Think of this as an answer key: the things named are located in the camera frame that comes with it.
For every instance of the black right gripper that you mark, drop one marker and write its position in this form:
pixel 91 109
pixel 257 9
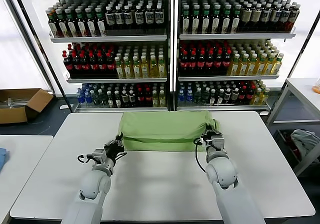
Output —
pixel 207 140

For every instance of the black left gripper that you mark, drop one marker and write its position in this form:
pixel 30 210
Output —
pixel 115 151

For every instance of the green polo shirt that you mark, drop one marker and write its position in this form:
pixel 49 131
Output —
pixel 162 134

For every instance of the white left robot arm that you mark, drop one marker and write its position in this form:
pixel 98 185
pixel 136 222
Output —
pixel 95 184

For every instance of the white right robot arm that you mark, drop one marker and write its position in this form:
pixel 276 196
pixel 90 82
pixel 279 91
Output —
pixel 222 174

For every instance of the pale grey clothes pile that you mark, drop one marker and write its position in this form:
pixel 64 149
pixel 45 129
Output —
pixel 303 139

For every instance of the small dark bottle white cap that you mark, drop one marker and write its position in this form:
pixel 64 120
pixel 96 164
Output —
pixel 212 99
pixel 234 96
pixel 227 96
pixel 110 101
pixel 125 100
pixel 117 101
pixel 220 98
pixel 132 100

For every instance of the small clear green bottle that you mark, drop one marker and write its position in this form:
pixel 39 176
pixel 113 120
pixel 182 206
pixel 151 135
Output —
pixel 198 97
pixel 205 97

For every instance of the small blue drink bottle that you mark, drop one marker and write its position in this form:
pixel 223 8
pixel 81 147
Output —
pixel 87 99
pixel 189 96
pixel 181 96
pixel 80 99

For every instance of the small cola bottle red cap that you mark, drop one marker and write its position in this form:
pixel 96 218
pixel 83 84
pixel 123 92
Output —
pixel 241 96
pixel 148 99
pixel 249 95
pixel 140 99

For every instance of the small yellow tea bottle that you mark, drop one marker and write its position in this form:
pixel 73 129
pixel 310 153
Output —
pixel 264 97
pixel 162 101
pixel 256 97
pixel 155 101

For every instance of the yellow tea bottle white cap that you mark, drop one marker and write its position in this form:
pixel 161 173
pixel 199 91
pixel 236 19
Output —
pixel 153 70
pixel 162 70
pixel 260 68
pixel 242 69
pixel 127 71
pixel 276 67
pixel 268 68
pixel 136 71
pixel 233 69
pixel 120 71
pixel 251 69
pixel 144 71

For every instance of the black storage crate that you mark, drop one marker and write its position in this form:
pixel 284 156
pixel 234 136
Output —
pixel 281 139

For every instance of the red garment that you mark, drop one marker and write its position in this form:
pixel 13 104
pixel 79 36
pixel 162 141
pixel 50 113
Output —
pixel 297 152

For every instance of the grey metal shelf unit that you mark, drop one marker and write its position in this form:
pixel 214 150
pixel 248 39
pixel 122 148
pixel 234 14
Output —
pixel 237 37
pixel 110 39

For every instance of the grey metal parts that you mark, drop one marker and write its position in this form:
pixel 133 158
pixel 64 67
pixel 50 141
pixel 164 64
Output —
pixel 17 102

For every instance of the dark tea bottle green cap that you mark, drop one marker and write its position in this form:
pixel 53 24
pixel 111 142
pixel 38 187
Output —
pixel 195 24
pixel 215 24
pixel 81 27
pixel 101 27
pixel 72 27
pixel 62 27
pixel 235 24
pixel 206 24
pixel 225 24
pixel 185 24
pixel 91 27

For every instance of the brown cardboard box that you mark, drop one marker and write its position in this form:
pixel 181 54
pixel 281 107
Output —
pixel 12 115

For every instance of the blue folded cloth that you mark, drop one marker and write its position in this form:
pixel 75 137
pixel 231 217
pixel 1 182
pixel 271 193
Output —
pixel 3 159

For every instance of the dark bottle beige label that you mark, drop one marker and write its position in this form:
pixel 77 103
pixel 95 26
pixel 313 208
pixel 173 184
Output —
pixel 246 16
pixel 255 16

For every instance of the dark bottle white label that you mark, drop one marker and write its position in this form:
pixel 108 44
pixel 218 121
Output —
pixel 149 17
pixel 293 16
pixel 265 16
pixel 119 17
pixel 128 17
pixel 159 16
pixel 283 16
pixel 274 16
pixel 110 17
pixel 139 17

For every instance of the dark tea bottle orange label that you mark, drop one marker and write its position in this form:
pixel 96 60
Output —
pixel 53 27

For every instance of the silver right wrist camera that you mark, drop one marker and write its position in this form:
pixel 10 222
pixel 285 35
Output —
pixel 218 143

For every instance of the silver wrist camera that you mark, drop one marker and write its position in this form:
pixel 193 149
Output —
pixel 98 155
pixel 218 143

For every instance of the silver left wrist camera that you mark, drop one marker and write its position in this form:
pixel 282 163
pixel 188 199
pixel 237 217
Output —
pixel 98 155

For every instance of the grey metal frame table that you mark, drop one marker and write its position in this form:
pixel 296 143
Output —
pixel 300 85

